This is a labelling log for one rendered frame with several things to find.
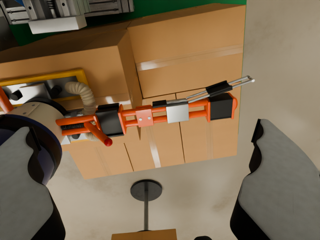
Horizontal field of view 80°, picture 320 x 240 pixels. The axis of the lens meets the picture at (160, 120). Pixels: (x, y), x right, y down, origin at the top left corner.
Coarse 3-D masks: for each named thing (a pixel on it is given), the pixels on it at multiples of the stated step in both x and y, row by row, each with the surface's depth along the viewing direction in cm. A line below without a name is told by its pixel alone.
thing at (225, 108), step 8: (216, 96) 61; (224, 96) 60; (232, 96) 59; (208, 104) 58; (216, 104) 59; (224, 104) 59; (232, 104) 59; (208, 112) 60; (216, 112) 60; (224, 112) 60; (232, 112) 60; (208, 120) 62
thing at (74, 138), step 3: (69, 135) 77; (72, 135) 74; (75, 135) 74; (78, 135) 75; (81, 135) 77; (72, 138) 78; (75, 138) 75; (78, 138) 75; (81, 138) 78; (84, 138) 78; (72, 141) 79; (75, 141) 79; (78, 141) 80
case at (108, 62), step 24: (24, 48) 88; (48, 48) 78; (72, 48) 69; (96, 48) 63; (120, 48) 68; (0, 72) 65; (24, 72) 66; (48, 72) 66; (96, 72) 67; (120, 72) 67; (96, 96) 72; (120, 96) 72; (72, 144) 83; (96, 144) 83
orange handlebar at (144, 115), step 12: (0, 96) 55; (12, 108) 58; (144, 108) 60; (156, 108) 60; (60, 120) 61; (72, 120) 60; (84, 120) 61; (132, 120) 63; (144, 120) 61; (156, 120) 62; (72, 132) 63; (84, 132) 63
